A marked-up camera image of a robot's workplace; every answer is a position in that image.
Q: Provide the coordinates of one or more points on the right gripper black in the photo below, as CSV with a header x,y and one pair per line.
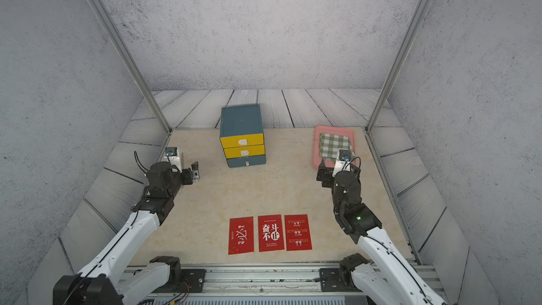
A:
x,y
327,174

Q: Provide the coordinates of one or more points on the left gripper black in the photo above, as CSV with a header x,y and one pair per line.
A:
x,y
189,179

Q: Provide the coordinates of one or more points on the yellow bottom drawer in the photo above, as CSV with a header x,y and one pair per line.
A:
x,y
245,151

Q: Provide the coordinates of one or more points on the yellow drawer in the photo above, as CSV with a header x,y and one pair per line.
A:
x,y
242,140
245,151

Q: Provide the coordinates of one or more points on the yellow top drawer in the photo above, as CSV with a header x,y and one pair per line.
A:
x,y
242,140

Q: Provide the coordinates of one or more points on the teal bottom drawer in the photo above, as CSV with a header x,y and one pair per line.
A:
x,y
246,161

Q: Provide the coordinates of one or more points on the teal drawer cabinet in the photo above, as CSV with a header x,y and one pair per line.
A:
x,y
241,120

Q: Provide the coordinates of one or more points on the red postcard english text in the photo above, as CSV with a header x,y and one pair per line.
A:
x,y
297,233

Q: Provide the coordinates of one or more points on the red postcard chinese text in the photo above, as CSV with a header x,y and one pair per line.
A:
x,y
270,233

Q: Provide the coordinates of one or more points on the red postcard must text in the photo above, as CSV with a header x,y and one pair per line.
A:
x,y
241,236

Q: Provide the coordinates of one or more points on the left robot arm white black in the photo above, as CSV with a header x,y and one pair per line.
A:
x,y
99,282

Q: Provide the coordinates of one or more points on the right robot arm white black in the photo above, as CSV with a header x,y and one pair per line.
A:
x,y
386,277

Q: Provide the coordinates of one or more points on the green checked cloth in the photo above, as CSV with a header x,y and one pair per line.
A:
x,y
330,144

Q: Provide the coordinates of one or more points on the pink tray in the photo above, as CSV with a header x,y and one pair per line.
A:
x,y
329,130

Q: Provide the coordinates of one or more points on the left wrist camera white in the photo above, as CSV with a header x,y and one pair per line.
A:
x,y
174,157

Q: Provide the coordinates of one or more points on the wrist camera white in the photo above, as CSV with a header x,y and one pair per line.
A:
x,y
174,157
343,161

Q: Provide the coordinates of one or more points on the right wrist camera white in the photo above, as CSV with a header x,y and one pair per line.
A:
x,y
343,161

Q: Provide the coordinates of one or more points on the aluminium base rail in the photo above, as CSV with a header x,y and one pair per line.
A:
x,y
262,280

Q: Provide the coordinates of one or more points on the left aluminium frame post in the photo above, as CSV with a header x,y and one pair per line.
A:
x,y
122,50

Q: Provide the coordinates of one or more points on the aluminium frame post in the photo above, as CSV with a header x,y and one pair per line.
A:
x,y
122,50
415,23

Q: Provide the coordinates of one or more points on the right aluminium frame post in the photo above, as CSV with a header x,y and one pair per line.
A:
x,y
415,23

